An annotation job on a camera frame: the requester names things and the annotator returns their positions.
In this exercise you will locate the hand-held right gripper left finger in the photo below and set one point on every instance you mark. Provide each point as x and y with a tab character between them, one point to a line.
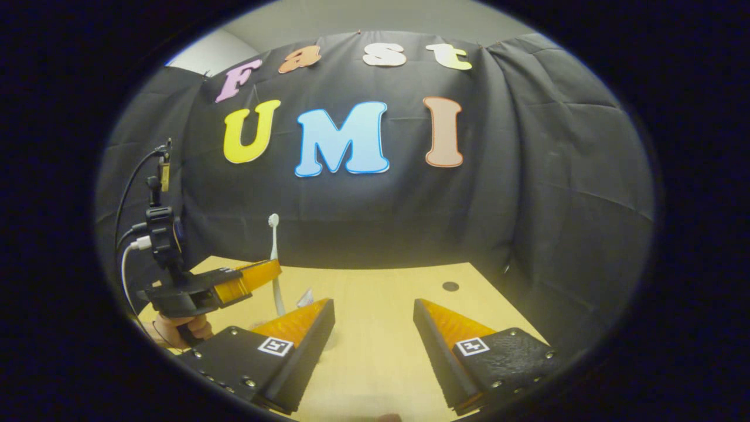
304	357

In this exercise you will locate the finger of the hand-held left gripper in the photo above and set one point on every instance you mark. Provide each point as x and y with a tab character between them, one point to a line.
252	278

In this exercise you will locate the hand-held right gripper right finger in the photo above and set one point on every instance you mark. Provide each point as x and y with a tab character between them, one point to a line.
439	363

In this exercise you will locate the pale blue toothbrush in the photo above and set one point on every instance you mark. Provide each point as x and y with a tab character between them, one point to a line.
273	240

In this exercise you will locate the white toothpaste tube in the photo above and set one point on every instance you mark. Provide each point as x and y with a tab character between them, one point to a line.
304	299

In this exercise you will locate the light wooden desktop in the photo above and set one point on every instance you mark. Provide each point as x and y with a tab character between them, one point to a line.
375	351

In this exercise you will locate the black backdrop cloth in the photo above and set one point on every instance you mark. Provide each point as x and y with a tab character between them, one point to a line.
381	223

